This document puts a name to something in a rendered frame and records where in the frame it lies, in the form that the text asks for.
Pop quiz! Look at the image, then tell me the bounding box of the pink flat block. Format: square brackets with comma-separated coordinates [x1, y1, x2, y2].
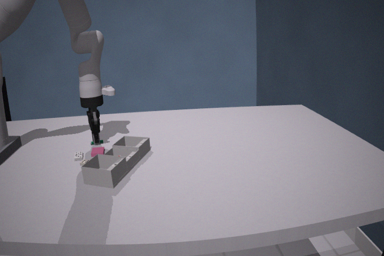
[91, 147, 105, 157]

